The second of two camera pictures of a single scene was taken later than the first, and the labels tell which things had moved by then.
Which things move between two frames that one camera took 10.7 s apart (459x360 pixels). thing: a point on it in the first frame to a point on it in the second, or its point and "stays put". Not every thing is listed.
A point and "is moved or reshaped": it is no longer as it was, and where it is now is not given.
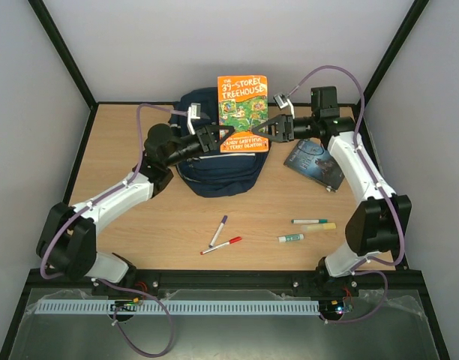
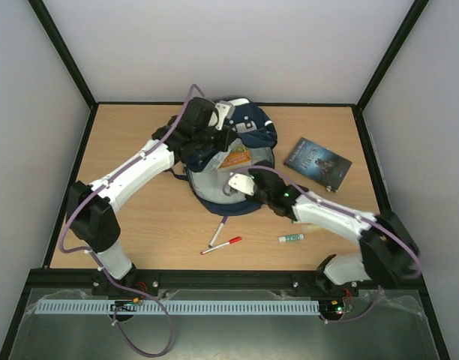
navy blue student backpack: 211,173 is moved or reshaped
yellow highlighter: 316,227 stays put
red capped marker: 231,241 stays put
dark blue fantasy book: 311,160 stays put
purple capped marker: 217,231 stays put
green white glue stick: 291,238 stays put
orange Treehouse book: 243,103 to 237,156
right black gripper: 286,128 to 258,186
